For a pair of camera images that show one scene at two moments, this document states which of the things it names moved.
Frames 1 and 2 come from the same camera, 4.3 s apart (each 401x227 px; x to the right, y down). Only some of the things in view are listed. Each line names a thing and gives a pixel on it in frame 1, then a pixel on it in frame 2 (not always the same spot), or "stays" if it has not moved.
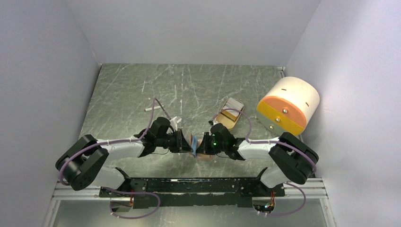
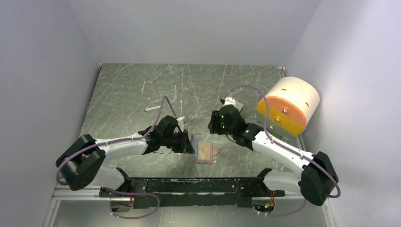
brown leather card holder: [201, 156] stays
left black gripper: [181, 144] stays
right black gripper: [204, 148] -> [213, 125]
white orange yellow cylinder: [287, 104] stays
